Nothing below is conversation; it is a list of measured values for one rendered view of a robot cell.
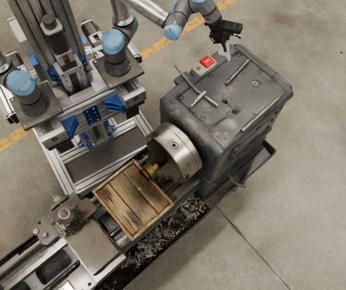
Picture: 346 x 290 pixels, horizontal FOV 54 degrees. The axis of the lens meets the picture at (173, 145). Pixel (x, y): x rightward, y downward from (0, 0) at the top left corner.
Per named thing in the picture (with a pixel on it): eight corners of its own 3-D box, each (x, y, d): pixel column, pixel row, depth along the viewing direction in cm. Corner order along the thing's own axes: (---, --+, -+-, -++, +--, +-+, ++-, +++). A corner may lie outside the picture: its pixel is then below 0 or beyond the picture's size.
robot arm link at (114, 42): (100, 59, 181) (95, 42, 169) (111, 41, 187) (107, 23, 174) (120, 66, 180) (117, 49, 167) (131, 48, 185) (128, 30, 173)
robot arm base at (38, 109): (16, 100, 182) (9, 90, 173) (43, 88, 185) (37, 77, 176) (27, 121, 176) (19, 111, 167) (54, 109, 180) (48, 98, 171)
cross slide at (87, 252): (72, 193, 185) (70, 190, 181) (120, 254, 172) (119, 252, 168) (46, 212, 180) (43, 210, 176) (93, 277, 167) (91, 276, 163)
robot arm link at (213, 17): (219, 3, 148) (211, 16, 146) (224, 11, 151) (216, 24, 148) (206, 6, 153) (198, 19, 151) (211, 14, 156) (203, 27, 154)
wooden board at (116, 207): (134, 160, 200) (133, 158, 196) (174, 205, 189) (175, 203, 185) (92, 193, 191) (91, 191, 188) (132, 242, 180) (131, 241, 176)
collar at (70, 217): (68, 203, 163) (66, 201, 160) (77, 216, 160) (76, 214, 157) (54, 214, 160) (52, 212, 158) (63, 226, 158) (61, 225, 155)
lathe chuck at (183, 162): (156, 138, 197) (160, 116, 168) (192, 178, 192) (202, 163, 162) (144, 147, 195) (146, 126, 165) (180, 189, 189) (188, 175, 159)
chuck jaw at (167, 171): (172, 157, 174) (187, 173, 170) (172, 162, 179) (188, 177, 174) (156, 171, 171) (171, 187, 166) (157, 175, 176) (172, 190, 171)
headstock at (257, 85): (224, 77, 226) (234, 35, 190) (278, 124, 211) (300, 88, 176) (156, 129, 209) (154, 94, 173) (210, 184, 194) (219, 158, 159)
